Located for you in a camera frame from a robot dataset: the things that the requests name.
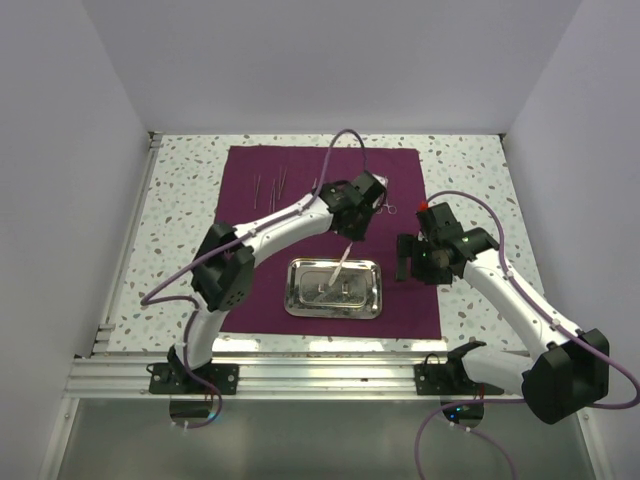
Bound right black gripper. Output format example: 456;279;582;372
394;232;453;285

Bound steel hemostat clamp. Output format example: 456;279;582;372
379;201;397;215

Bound steel scalpel handle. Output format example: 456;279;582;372
327;242;353;287

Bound thin steel forceps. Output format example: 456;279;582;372
269;166;287;213

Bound purple cloth wrap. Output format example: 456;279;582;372
215;146;441;339

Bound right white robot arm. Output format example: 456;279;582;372
396;204;609;424

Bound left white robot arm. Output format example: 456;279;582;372
172;171;388;393

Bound steel instrument tray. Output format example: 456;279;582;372
284;258;382;320

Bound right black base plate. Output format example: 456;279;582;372
413;352;504;398

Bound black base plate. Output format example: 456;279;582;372
146;363;240;395
413;352;504;398

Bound aluminium left rail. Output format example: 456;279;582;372
73;132;164;360

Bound aluminium rail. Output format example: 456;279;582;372
73;132;164;360
64;352;591;401

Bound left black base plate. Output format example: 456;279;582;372
146;363;240;395

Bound aluminium front rail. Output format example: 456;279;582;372
64;352;591;401

